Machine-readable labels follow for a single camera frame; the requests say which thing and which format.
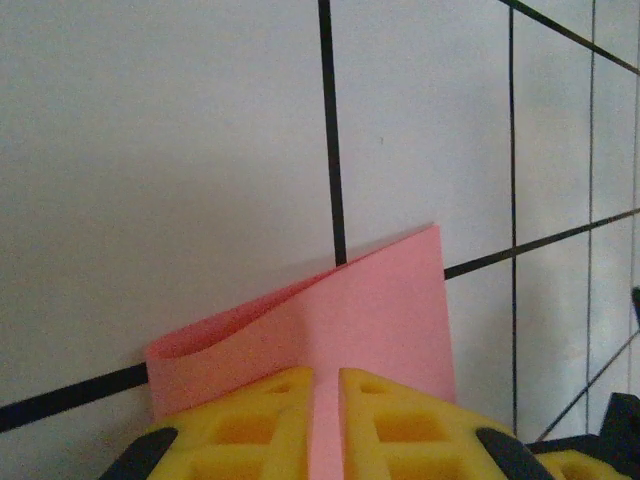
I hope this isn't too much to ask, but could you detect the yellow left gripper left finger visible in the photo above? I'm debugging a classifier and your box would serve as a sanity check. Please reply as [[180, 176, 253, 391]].
[[99, 366, 315, 480]]

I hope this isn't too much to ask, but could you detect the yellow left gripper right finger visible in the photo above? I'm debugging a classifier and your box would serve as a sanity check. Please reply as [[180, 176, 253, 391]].
[[338, 367, 557, 480]]

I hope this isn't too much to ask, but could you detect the pink square paper sheet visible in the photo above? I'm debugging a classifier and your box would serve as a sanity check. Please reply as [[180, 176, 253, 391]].
[[144, 223, 457, 480]]

